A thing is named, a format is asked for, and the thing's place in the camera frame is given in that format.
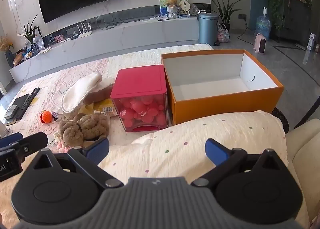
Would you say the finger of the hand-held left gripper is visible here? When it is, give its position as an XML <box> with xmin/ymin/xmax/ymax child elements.
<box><xmin>9</xmin><ymin>132</ymin><xmax>49</xmax><ymax>157</ymax></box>
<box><xmin>0</xmin><ymin>133</ymin><xmax>23</xmax><ymax>148</ymax></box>

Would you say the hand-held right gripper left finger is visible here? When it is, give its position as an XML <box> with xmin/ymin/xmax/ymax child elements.
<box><xmin>32</xmin><ymin>138</ymin><xmax>124</xmax><ymax>189</ymax></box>

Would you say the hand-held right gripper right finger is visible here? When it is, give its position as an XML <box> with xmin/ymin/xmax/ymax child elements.
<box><xmin>191</xmin><ymin>138</ymin><xmax>288</xmax><ymax>188</ymax></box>

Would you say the brown knitted scarf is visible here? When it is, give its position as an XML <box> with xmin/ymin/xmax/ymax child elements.
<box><xmin>58</xmin><ymin>112</ymin><xmax>111</xmax><ymax>147</ymax></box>

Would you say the orange ball toy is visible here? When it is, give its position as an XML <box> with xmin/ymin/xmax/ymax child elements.
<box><xmin>40</xmin><ymin>110</ymin><xmax>56</xmax><ymax>125</ymax></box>

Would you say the pink white knitted hat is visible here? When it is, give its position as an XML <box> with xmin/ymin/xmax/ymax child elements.
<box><xmin>54</xmin><ymin>131</ymin><xmax>83</xmax><ymax>150</ymax></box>

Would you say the orange cardboard box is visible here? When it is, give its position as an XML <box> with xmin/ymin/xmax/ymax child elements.
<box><xmin>161</xmin><ymin>49</ymin><xmax>284</xmax><ymax>126</ymax></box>

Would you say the yellow packet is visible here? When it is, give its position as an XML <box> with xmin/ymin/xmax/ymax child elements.
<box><xmin>79</xmin><ymin>98</ymin><xmax>118</xmax><ymax>117</ymax></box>

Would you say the white fleece cloth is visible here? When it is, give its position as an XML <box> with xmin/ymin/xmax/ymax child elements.
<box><xmin>62</xmin><ymin>72</ymin><xmax>103</xmax><ymax>114</ymax></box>

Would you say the polka dot pillow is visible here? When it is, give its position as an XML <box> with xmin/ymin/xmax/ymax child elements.
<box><xmin>99</xmin><ymin>110</ymin><xmax>290</xmax><ymax>185</ymax></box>

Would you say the black remote control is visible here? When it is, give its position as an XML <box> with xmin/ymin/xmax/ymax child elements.
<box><xmin>15</xmin><ymin>87</ymin><xmax>40</xmax><ymax>120</ymax></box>

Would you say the black flat box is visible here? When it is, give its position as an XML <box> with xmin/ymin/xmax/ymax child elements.
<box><xmin>11</xmin><ymin>93</ymin><xmax>29</xmax><ymax>109</ymax></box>

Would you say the pink lace tablecloth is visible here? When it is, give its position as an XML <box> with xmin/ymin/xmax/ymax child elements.
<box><xmin>0</xmin><ymin>45</ymin><xmax>213</xmax><ymax>167</ymax></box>

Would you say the red lidded clear container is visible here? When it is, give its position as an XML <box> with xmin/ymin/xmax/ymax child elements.
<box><xmin>110</xmin><ymin>64</ymin><xmax>168</xmax><ymax>133</ymax></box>

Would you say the beige sofa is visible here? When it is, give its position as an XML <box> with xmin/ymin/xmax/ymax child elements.
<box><xmin>285</xmin><ymin>118</ymin><xmax>320</xmax><ymax>229</ymax></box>

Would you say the dried yellow flowers vase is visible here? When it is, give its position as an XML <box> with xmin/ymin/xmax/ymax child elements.
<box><xmin>0</xmin><ymin>35</ymin><xmax>15</xmax><ymax>68</ymax></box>

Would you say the small potted plant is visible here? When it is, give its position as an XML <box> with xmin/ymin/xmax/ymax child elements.
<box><xmin>17</xmin><ymin>14</ymin><xmax>42</xmax><ymax>49</ymax></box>

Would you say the white television cabinet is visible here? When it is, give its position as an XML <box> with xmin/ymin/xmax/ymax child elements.
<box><xmin>9</xmin><ymin>6</ymin><xmax>200</xmax><ymax>84</ymax></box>

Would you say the white router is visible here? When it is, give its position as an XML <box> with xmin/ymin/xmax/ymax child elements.
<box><xmin>76</xmin><ymin>21</ymin><xmax>93</xmax><ymax>39</ymax></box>

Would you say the woven basket bag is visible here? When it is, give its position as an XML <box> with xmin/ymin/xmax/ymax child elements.
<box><xmin>217</xmin><ymin>24</ymin><xmax>230</xmax><ymax>43</ymax></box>

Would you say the pink heater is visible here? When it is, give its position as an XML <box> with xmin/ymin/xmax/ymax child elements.
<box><xmin>253</xmin><ymin>33</ymin><xmax>269</xmax><ymax>54</ymax></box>

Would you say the blue-grey trash can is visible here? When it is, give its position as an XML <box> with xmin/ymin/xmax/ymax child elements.
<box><xmin>198</xmin><ymin>12</ymin><xmax>219</xmax><ymax>46</ymax></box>

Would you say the blue water jug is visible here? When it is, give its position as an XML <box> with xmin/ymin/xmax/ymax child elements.
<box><xmin>255</xmin><ymin>7</ymin><xmax>272</xmax><ymax>40</ymax></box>

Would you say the long-leaved potted plant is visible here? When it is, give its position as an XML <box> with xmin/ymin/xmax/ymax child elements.
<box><xmin>205</xmin><ymin>0</ymin><xmax>247</xmax><ymax>32</ymax></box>

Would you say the dark sideboard cabinet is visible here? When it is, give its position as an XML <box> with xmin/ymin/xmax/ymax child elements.
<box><xmin>271</xmin><ymin>0</ymin><xmax>313</xmax><ymax>44</ymax></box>

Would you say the teddy bear bouquet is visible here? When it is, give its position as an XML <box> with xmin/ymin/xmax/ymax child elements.
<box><xmin>166</xmin><ymin>0</ymin><xmax>178</xmax><ymax>19</ymax></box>

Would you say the black power cable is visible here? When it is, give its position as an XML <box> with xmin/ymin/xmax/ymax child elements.
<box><xmin>236</xmin><ymin>17</ymin><xmax>258</xmax><ymax>44</ymax></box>

